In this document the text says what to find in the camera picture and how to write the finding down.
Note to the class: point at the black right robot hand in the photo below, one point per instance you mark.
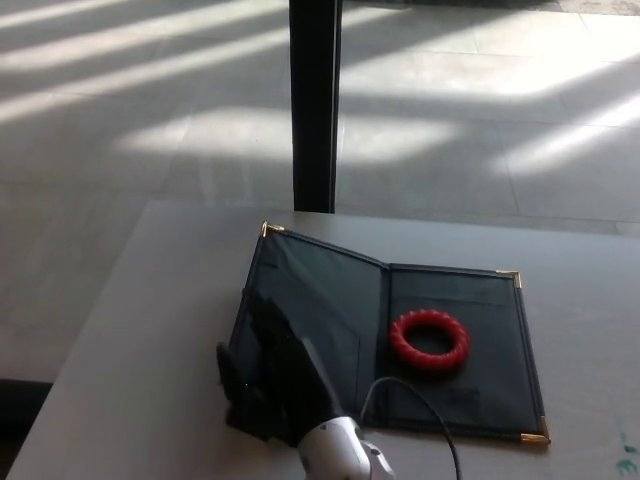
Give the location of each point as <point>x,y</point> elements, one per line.
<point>280,380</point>

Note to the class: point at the black USC diary folder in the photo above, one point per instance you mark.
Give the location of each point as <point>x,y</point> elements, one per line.
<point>325,310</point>

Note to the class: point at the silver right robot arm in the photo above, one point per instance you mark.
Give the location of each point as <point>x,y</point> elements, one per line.
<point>340,450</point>

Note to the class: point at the black vertical pillar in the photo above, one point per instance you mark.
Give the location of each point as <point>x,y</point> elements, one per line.
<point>314,105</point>

